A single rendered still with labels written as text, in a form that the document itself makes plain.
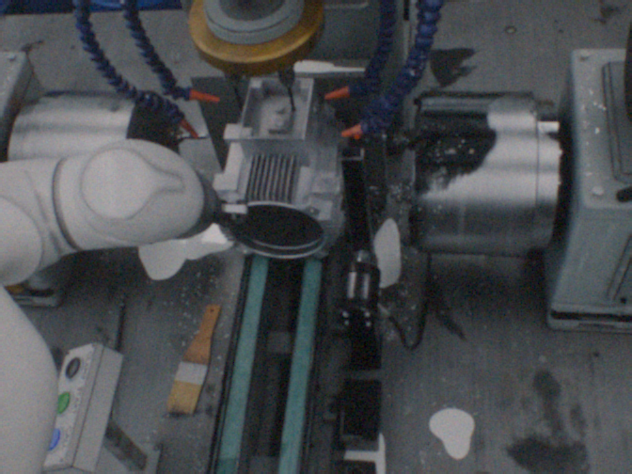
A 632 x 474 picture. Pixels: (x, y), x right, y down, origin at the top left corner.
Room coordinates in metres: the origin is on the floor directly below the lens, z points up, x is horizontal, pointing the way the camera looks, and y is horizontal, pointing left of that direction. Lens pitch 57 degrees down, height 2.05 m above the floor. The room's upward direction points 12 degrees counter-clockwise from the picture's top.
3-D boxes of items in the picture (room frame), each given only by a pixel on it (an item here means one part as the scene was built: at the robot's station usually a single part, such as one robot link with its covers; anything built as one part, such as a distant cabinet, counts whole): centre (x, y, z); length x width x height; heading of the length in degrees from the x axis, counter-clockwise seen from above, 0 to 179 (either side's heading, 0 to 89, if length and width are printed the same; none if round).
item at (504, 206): (0.70, -0.29, 1.04); 0.41 x 0.25 x 0.25; 74
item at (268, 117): (0.83, 0.02, 1.11); 0.12 x 0.11 x 0.07; 163
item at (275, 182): (0.79, 0.03, 1.02); 0.20 x 0.19 x 0.19; 163
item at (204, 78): (0.94, -0.01, 0.97); 0.30 x 0.11 x 0.34; 74
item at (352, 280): (0.72, -0.13, 0.92); 0.45 x 0.13 x 0.24; 164
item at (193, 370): (0.62, 0.24, 0.80); 0.21 x 0.05 x 0.01; 157
